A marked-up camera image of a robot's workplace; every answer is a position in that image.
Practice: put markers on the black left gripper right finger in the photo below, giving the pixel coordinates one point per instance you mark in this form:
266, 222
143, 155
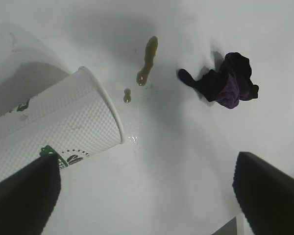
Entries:
272, 200

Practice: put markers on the small green liquid spill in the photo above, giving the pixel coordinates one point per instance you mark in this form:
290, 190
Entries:
127, 96

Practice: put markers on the large green liquid spill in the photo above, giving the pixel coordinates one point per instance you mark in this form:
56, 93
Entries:
149, 56

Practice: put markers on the white table leg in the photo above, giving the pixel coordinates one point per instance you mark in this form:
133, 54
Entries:
240, 225

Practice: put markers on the small clear liquid puddle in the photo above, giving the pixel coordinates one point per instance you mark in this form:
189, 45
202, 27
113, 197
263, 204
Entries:
132, 139

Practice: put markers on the white paper coffee cup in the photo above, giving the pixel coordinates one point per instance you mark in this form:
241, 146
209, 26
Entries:
63, 117

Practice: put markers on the purple and black cloth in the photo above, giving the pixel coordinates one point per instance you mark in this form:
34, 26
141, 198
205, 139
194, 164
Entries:
225, 83

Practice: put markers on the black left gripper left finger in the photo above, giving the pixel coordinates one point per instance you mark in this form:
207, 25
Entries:
22, 200

